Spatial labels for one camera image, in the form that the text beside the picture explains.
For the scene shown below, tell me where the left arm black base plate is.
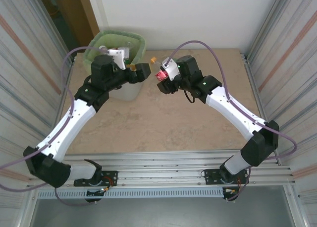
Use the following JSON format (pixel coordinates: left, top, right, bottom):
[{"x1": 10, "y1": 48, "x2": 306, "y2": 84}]
[{"x1": 74, "y1": 170, "x2": 118, "y2": 187}]

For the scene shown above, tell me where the right base power lead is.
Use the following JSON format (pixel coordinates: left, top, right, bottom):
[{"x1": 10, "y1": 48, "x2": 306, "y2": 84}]
[{"x1": 222, "y1": 178, "x2": 245, "y2": 197}]

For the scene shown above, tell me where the green plastic bin liner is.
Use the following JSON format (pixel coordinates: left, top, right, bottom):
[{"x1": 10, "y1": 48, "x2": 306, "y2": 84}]
[{"x1": 83, "y1": 30, "x2": 147, "y2": 69}]

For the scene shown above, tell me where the translucent plastic waste bin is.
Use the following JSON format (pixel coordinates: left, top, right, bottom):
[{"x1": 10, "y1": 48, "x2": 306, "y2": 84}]
[{"x1": 84, "y1": 30, "x2": 149, "y2": 102}]

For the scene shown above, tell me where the white slotted cable duct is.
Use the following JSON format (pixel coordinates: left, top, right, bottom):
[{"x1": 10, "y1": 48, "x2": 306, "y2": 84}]
[{"x1": 36, "y1": 188, "x2": 225, "y2": 199}]

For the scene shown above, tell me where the aluminium rail frame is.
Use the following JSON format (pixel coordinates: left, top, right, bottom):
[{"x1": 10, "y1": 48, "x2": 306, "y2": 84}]
[{"x1": 26, "y1": 149, "x2": 297, "y2": 190}]

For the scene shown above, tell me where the base power lead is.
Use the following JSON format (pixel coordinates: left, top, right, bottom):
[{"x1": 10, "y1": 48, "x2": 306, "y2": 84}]
[
  {"x1": 222, "y1": 178, "x2": 245, "y2": 197},
  {"x1": 86, "y1": 176, "x2": 117, "y2": 197}
]

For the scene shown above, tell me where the brown wooden door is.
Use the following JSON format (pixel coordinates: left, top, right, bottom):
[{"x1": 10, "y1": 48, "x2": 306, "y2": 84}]
[{"x1": 53, "y1": 0, "x2": 94, "y2": 53}]

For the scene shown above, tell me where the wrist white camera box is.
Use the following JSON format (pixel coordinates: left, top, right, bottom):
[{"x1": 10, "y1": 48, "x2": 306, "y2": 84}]
[
  {"x1": 99, "y1": 45, "x2": 131, "y2": 71},
  {"x1": 160, "y1": 57, "x2": 180, "y2": 81}
]

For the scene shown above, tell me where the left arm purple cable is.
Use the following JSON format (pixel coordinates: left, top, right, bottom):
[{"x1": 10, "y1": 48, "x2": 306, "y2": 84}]
[{"x1": 0, "y1": 46, "x2": 108, "y2": 208}]

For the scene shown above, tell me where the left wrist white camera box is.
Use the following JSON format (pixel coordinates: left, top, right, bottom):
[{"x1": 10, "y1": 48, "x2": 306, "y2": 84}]
[{"x1": 99, "y1": 45, "x2": 131, "y2": 71}]

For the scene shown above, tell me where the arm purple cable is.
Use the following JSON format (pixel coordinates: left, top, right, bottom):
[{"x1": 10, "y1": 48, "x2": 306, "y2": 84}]
[
  {"x1": 0, "y1": 46, "x2": 108, "y2": 208},
  {"x1": 167, "y1": 40, "x2": 297, "y2": 202}
]

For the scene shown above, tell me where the left base power lead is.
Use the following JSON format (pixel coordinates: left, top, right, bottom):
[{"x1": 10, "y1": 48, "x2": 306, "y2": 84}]
[{"x1": 86, "y1": 176, "x2": 117, "y2": 197}]

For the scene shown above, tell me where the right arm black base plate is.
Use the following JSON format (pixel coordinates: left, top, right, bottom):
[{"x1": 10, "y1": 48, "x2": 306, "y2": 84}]
[{"x1": 204, "y1": 168, "x2": 250, "y2": 185}]

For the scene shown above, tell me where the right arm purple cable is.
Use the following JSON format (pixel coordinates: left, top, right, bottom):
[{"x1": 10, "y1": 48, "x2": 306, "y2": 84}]
[{"x1": 167, "y1": 40, "x2": 297, "y2": 202}]

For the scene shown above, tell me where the light wooden door frame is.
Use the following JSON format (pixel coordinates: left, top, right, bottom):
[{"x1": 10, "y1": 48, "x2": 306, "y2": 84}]
[{"x1": 76, "y1": 0, "x2": 101, "y2": 37}]

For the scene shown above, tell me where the clear bottle red label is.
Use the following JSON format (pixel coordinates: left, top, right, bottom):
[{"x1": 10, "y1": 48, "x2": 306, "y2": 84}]
[{"x1": 150, "y1": 57, "x2": 169, "y2": 83}]

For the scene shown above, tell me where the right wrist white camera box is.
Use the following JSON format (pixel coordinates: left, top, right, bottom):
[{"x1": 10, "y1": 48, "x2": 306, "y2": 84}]
[{"x1": 160, "y1": 57, "x2": 180, "y2": 81}]

